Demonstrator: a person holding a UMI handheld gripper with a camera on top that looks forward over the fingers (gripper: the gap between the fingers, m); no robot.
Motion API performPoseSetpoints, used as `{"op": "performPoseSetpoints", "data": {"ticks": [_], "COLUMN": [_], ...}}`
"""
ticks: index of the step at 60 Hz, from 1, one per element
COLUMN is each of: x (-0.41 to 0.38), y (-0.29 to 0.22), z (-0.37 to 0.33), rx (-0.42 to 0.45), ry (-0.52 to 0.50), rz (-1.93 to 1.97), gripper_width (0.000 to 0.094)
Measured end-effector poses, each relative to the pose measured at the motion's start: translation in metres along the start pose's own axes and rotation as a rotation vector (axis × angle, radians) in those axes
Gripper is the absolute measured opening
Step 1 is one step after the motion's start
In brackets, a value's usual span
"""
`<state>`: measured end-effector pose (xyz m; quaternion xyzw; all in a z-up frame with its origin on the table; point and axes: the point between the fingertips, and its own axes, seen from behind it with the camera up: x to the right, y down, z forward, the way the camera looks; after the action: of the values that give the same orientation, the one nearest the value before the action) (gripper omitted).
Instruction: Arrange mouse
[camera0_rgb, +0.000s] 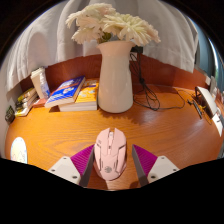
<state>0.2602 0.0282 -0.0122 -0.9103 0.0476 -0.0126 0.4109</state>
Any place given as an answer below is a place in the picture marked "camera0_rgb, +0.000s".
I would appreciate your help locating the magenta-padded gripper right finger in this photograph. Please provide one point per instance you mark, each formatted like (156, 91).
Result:
(160, 166)

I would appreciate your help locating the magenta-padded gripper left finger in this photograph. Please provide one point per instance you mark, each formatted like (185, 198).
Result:
(68, 168)

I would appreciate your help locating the pink computer mouse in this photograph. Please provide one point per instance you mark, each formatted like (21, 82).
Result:
(110, 153)

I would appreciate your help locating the round cartoon-print mouse pad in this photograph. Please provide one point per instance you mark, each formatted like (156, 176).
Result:
(19, 150)

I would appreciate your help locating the red-brown flat book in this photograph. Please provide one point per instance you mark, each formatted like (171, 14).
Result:
(40, 102)

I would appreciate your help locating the white card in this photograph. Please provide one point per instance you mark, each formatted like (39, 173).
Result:
(219, 125)

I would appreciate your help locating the white yellow book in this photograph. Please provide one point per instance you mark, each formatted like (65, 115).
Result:
(23, 111)

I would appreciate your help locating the yellow orange book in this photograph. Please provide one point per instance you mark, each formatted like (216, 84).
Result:
(87, 96)

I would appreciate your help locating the white flat device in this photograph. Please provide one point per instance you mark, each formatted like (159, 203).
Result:
(207, 100)

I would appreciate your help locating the beige travel tumbler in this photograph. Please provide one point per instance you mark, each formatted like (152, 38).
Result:
(36, 81)

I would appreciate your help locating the white ceramic vase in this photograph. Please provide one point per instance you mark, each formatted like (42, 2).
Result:
(115, 83)

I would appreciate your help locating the white curtain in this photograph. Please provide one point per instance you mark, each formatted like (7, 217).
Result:
(43, 43)

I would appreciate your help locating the white flower bouquet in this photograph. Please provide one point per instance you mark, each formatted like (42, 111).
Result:
(126, 26)

